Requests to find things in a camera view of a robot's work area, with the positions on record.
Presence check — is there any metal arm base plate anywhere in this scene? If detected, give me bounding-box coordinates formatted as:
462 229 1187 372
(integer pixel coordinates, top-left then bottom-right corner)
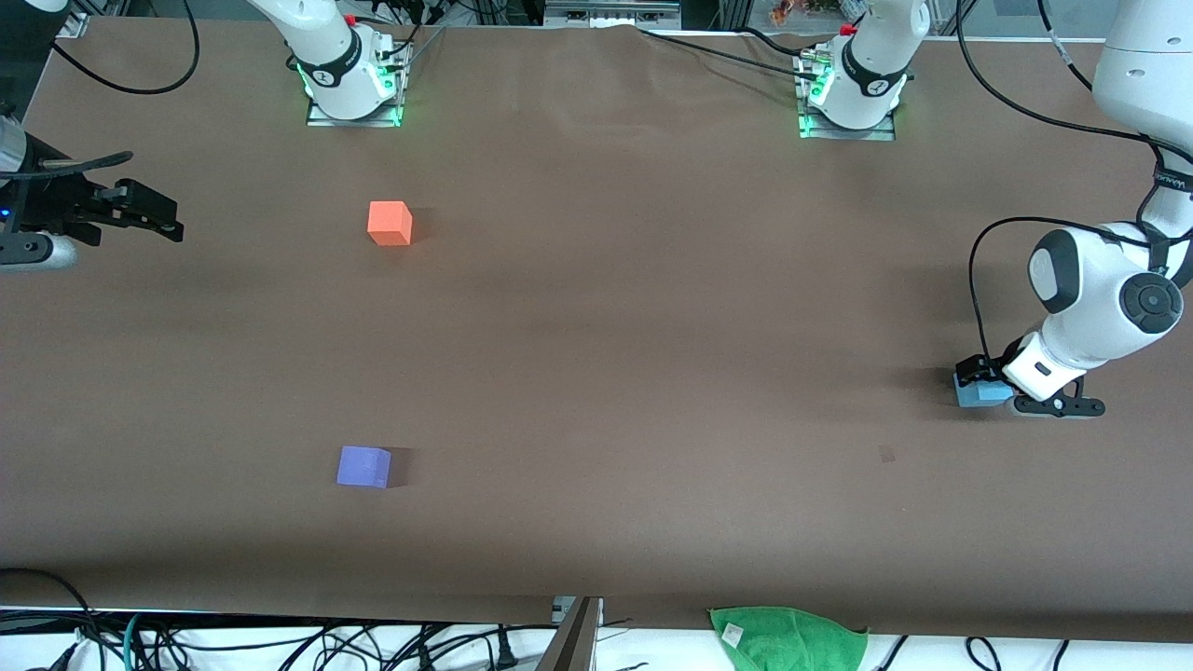
306 37 411 129
797 47 898 142

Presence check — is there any purple block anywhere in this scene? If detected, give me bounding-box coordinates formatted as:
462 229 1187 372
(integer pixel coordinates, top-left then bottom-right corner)
336 445 392 489

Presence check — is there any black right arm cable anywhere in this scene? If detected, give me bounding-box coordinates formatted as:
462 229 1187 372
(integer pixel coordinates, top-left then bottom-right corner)
19 0 201 178

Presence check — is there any blue block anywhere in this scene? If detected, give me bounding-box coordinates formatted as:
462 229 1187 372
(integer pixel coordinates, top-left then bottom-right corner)
954 373 1016 408

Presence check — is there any thick black cable loop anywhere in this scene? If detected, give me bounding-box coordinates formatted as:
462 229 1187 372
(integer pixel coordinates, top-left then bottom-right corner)
0 568 108 671

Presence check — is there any grey box device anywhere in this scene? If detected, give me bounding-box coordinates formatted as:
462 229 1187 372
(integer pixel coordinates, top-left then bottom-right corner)
543 0 683 29

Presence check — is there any colourful toy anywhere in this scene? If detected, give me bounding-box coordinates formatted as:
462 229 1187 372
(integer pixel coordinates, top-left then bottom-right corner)
769 0 840 26

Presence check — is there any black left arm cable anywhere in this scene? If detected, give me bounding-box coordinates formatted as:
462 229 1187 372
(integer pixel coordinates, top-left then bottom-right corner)
956 0 1193 369

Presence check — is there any black plug cable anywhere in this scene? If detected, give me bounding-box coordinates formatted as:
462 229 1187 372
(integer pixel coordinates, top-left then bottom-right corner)
471 626 523 670

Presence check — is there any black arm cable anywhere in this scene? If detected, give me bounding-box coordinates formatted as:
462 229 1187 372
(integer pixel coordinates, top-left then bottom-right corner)
19 0 201 178
956 0 1193 369

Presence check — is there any black cable on table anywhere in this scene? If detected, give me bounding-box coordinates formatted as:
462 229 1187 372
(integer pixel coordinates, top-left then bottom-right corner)
638 26 821 85

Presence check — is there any orange block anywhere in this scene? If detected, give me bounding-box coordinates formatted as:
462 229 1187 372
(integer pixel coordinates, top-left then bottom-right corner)
367 200 414 247

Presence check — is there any green cloth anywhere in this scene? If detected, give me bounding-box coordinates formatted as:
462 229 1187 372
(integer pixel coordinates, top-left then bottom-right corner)
708 606 870 671

